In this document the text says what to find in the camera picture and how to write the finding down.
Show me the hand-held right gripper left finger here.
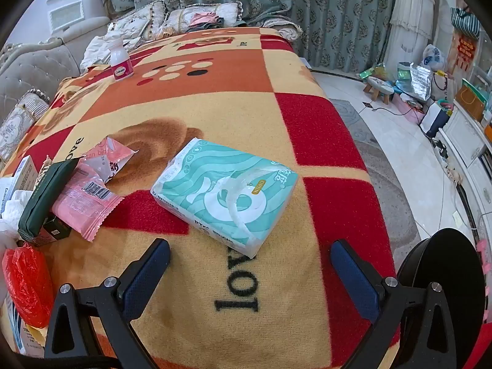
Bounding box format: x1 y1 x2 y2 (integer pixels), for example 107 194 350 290
44 238 172 369

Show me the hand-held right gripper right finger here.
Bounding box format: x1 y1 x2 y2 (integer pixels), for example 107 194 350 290
330 239 458 369

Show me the black round trash bin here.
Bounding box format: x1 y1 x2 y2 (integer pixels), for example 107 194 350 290
396 228 486 369

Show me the pink wrapper with barcode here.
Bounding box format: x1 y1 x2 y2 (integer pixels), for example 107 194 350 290
52 161 124 243

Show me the small dark box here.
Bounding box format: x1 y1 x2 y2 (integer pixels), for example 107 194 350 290
29 215 72 247

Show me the teal tissue pack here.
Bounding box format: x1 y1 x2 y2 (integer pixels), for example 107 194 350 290
150 137 299 259

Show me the red plastic bag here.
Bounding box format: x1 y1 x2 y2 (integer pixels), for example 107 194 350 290
2 243 54 329

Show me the torn pink wrapper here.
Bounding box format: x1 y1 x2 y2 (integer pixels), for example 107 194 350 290
79 136 140 185

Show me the grey round rug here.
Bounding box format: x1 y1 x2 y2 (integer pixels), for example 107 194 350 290
327 98 419 247

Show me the dark green box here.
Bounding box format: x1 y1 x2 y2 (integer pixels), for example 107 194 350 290
17 157 81 241

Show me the blue and white box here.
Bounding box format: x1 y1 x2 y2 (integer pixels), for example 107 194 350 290
4 296 47 358

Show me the red cloth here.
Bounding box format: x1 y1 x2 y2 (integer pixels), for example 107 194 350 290
471 307 492 369

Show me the crumpled white tissue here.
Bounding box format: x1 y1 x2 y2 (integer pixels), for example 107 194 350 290
0 188 33 247

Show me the white medicine box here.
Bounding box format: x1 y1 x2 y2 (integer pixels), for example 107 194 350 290
0 156 46 216

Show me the pink basin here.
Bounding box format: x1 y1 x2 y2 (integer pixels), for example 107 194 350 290
392 100 425 124

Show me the white and blue bag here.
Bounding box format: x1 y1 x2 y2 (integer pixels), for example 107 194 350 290
419 102 450 137

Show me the white cabinet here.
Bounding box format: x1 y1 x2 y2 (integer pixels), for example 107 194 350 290
438 100 492 247

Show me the small wooden stool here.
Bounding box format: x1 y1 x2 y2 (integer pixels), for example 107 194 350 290
363 76 395 104

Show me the checked printed blanket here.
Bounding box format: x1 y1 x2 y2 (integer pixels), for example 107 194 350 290
0 27 396 369

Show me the striped beige pillow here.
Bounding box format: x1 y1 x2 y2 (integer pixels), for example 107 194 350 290
0 90 50 162

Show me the silver insulated bag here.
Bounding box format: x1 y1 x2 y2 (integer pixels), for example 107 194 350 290
409 65 433 101

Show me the orange paper bag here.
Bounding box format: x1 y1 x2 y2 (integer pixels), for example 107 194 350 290
455 82 487 120

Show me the white bottle pink label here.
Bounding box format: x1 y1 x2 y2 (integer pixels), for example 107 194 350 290
109 38 133 81

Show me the white cloth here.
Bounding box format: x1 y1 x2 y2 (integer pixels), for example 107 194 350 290
81 33 147 72

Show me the white plastic bag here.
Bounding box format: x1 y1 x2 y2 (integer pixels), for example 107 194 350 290
421 44 446 72

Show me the grey tufted sofa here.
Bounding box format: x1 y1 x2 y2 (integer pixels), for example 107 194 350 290
0 36 81 124

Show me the floral pillow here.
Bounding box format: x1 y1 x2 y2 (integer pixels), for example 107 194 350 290
105 15 154 43

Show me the cream folded quilt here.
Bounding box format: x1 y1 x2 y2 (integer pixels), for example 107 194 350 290
277 21 304 41

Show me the green patterned curtain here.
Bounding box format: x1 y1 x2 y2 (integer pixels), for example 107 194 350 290
96 0 396 73

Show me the frilled cushion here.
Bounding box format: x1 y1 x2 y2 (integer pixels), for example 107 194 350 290
161 2 244 35

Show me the white lace curtain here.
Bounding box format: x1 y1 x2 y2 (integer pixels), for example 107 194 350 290
384 0 439 72

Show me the green striped bag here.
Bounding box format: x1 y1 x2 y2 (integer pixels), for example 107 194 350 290
450 7 481 39

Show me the red wall hanging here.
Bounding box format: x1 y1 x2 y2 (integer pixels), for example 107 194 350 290
450 31 477 73

